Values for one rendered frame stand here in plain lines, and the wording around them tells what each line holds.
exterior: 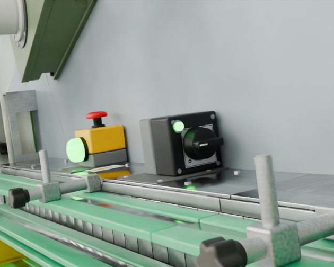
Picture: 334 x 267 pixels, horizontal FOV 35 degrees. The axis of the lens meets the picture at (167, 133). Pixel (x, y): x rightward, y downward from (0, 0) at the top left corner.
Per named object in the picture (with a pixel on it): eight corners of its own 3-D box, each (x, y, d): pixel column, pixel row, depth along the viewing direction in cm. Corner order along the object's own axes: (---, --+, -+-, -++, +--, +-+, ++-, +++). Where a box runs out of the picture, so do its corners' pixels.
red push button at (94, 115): (84, 131, 98) (81, 113, 98) (104, 128, 100) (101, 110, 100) (93, 131, 94) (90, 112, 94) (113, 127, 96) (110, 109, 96)
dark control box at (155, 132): (193, 165, 79) (144, 175, 75) (186, 113, 79) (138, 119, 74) (227, 167, 72) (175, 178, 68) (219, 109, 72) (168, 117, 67)
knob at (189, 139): (212, 157, 71) (227, 157, 68) (184, 162, 69) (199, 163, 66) (208, 124, 71) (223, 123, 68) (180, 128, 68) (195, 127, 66)
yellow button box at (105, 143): (114, 160, 103) (78, 167, 99) (108, 123, 102) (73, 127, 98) (130, 161, 97) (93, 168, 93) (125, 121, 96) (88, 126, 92)
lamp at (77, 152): (80, 160, 98) (65, 163, 96) (77, 136, 97) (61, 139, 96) (89, 161, 94) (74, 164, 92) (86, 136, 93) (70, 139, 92)
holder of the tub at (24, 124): (30, 187, 154) (3, 192, 150) (17, 94, 152) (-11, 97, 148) (49, 192, 139) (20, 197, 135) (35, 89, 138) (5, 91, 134)
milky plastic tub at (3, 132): (26, 170, 154) (-4, 175, 149) (15, 94, 152) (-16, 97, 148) (45, 172, 139) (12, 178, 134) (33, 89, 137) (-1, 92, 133)
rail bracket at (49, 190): (95, 189, 80) (7, 207, 73) (88, 141, 80) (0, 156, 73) (106, 190, 77) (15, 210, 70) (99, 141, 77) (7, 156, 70)
